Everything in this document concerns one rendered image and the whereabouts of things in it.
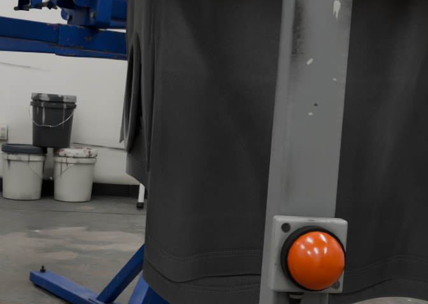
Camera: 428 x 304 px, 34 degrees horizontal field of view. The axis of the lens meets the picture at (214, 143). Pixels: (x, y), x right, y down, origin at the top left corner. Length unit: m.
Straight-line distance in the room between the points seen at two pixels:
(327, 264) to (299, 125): 0.10
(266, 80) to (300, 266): 0.35
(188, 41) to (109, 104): 4.63
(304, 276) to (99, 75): 4.96
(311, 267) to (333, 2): 0.18
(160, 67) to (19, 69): 4.68
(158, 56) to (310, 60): 0.29
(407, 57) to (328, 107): 0.35
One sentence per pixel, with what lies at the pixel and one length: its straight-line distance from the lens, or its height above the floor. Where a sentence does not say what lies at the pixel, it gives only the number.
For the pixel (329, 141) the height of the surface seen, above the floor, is 0.73.
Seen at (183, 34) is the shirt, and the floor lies 0.82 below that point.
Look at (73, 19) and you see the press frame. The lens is 1.96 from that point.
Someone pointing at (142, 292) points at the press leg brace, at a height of 0.22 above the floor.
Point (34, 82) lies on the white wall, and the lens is 5.40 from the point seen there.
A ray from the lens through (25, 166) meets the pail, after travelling 5.04.
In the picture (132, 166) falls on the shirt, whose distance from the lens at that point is 0.84.
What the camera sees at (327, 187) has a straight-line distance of 0.49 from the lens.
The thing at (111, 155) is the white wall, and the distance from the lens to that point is 5.40.
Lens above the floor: 0.75
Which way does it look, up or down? 3 degrees down
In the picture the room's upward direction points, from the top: 4 degrees clockwise
